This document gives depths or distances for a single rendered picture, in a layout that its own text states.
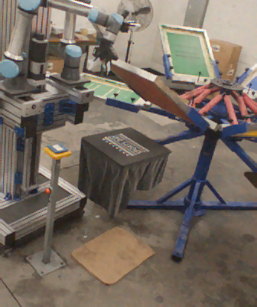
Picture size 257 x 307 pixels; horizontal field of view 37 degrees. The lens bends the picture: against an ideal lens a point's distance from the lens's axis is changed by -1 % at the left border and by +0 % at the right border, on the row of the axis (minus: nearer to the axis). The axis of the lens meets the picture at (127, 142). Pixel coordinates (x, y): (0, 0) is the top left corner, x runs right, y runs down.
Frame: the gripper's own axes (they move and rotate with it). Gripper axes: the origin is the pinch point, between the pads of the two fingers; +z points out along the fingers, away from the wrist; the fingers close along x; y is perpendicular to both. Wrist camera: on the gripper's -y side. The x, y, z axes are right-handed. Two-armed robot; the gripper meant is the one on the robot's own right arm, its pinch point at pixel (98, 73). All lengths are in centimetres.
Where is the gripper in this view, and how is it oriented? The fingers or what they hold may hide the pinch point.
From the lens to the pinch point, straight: 228.5
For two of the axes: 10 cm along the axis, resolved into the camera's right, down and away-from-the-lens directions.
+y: -6.7, -4.2, 6.1
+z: -3.8, 9.0, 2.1
